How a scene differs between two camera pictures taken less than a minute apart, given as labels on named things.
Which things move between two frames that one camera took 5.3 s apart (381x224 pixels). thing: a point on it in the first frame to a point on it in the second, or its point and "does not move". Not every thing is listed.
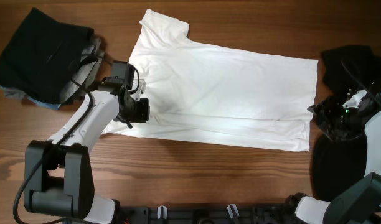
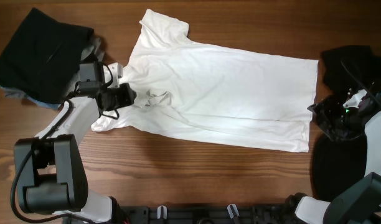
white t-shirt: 204,91 does not move
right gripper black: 327,107 does not move
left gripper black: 142,116 to 128,99
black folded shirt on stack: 39,57 does not move
